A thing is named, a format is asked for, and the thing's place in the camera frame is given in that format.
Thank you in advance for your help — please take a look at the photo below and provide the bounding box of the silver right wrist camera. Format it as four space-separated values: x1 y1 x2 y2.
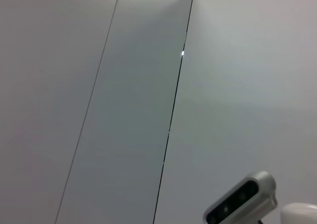
202 170 278 224

